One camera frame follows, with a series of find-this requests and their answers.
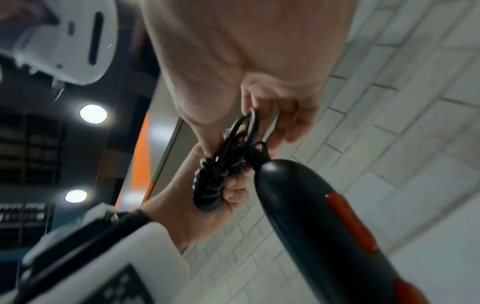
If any person's right hand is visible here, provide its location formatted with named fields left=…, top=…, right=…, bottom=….
left=138, top=0, right=358, bottom=158

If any person's left hand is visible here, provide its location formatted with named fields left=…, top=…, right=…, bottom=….
left=140, top=142, right=256, bottom=254

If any black power cord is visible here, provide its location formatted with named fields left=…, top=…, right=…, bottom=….
left=193, top=107, right=271, bottom=213

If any black hair dryer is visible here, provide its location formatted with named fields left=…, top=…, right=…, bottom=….
left=252, top=158, right=432, bottom=304

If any orange overhead panel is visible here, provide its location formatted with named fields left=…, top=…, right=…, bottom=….
left=113, top=111, right=157, bottom=211

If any round ceiling light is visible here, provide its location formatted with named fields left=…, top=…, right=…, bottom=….
left=78, top=103, right=109, bottom=125
left=64, top=189, right=89, bottom=204

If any white head camera rig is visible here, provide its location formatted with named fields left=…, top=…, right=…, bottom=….
left=0, top=0, right=120, bottom=87

